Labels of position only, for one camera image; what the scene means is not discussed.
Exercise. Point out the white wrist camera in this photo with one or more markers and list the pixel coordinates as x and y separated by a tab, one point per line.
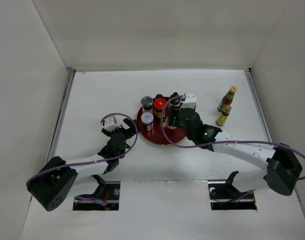
110	124
189	100

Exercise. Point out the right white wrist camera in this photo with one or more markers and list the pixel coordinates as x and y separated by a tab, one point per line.
189	100

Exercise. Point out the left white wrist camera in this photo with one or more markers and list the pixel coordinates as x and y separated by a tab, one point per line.
110	124

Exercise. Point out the red sauce bottle yellow cap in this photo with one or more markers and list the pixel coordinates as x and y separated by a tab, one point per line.
227	98

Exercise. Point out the small yellow-labelled bottle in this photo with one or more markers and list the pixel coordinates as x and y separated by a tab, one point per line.
223	115

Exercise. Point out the small black-capped spice bottle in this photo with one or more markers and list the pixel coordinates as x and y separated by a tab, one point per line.
159	96

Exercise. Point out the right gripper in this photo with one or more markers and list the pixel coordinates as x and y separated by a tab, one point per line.
174	111

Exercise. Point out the jar with white lid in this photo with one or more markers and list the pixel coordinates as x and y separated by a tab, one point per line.
147	119

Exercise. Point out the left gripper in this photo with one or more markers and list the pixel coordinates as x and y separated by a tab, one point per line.
129	132

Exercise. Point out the white bottle with black cap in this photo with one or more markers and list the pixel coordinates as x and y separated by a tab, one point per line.
175	102

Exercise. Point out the red-capped sauce jar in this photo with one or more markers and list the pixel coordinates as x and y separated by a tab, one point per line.
158	106

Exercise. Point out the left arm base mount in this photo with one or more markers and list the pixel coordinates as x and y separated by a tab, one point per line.
106	196

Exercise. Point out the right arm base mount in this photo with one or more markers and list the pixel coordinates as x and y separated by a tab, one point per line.
225	197

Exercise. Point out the glass grinder with black top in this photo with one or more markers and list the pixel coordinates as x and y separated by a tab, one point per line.
147	103

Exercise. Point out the red round tray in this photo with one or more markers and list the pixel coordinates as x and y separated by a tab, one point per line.
155	135

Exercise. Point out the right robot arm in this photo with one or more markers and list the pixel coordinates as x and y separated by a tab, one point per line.
278	168

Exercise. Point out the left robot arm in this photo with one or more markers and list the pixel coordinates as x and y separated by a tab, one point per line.
54	182

